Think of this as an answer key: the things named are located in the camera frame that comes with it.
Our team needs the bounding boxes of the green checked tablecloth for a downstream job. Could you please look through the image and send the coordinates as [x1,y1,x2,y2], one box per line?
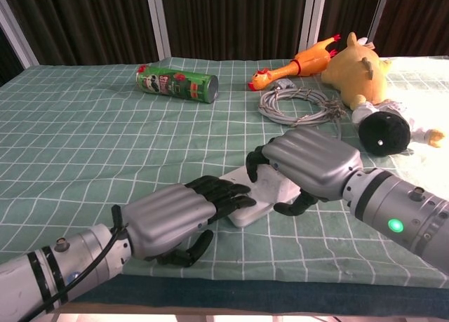
[0,56,449,290]

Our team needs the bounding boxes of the green chips can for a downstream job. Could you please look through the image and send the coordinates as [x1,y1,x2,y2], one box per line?
[135,64,220,105]

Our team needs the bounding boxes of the orange rubber chicken toy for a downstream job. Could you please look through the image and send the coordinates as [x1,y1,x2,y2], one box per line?
[248,34,342,92]

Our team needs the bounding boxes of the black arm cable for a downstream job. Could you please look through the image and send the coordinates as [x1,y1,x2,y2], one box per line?
[20,204,129,322]

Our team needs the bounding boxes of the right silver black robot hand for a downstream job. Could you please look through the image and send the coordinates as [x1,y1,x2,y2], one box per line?
[245,127,364,217]

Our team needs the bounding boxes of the yellow plush toy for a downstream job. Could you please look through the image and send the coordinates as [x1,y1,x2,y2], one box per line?
[320,32,393,109]

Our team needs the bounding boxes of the thin white frame post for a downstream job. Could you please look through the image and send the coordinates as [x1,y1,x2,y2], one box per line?
[370,0,393,44]

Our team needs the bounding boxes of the grey coiled power cable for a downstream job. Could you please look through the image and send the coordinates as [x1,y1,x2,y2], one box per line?
[258,79,348,140]

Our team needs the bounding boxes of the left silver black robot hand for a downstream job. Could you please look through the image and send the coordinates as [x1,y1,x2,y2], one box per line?
[121,175,257,269]

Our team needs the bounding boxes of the white power strip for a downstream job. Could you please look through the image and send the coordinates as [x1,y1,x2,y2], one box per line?
[219,166,306,229]

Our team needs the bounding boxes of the black haired plush doll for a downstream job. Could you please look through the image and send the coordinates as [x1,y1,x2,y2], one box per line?
[351,99,446,157]

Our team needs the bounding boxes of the dark green under cloth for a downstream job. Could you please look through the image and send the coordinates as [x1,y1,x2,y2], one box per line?
[69,269,449,316]

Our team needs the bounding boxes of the dark brown curtain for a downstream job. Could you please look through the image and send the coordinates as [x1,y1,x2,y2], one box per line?
[375,0,449,58]
[159,0,311,60]
[317,0,385,53]
[1,0,159,67]

